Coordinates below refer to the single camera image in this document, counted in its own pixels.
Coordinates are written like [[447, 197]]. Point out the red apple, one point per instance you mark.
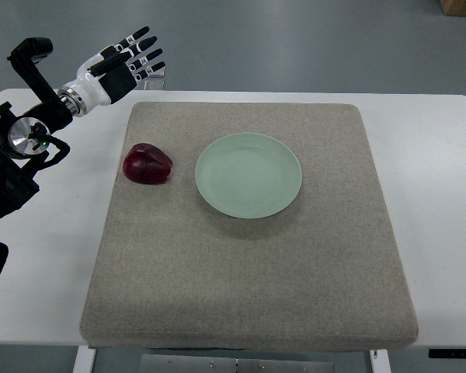
[[147, 164]]

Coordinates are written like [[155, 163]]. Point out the cardboard box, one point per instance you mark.
[[454, 7]]

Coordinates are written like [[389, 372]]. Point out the clear acrylic stand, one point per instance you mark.
[[155, 80]]

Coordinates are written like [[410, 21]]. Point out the beige fabric mat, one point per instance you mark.
[[324, 274]]

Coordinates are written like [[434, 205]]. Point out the black desk control panel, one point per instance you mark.
[[447, 354]]

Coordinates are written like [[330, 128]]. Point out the grey metal base plate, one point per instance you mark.
[[156, 363]]

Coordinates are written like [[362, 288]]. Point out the light green plate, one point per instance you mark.
[[248, 175]]

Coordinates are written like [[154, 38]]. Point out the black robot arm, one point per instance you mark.
[[27, 144]]

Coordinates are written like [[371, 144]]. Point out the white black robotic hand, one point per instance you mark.
[[110, 75]]

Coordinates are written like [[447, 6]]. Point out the white table leg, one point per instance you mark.
[[84, 360]]

